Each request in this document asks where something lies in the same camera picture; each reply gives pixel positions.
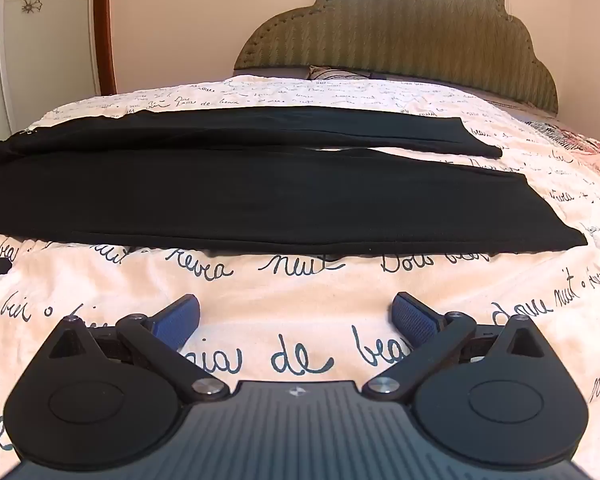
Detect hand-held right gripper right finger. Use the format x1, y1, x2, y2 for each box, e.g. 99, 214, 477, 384
362, 291, 549, 404

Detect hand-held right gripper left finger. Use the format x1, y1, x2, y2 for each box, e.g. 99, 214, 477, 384
47, 293, 231, 404

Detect black pants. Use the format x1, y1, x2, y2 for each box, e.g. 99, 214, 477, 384
0, 106, 589, 256

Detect white pillow with blue script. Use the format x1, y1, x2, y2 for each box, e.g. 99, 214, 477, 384
0, 75, 600, 467

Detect floral glass wardrobe door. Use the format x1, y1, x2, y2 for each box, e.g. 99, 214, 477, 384
0, 0, 104, 132

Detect floral patterned quilt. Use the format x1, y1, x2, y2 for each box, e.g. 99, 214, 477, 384
524, 118, 600, 187

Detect patterned pillow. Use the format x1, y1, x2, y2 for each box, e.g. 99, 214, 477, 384
307, 64, 382, 82

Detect green upholstered headboard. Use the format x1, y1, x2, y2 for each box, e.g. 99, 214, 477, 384
233, 0, 560, 114

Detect brown wooden wardrobe frame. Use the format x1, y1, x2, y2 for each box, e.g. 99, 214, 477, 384
91, 0, 119, 96

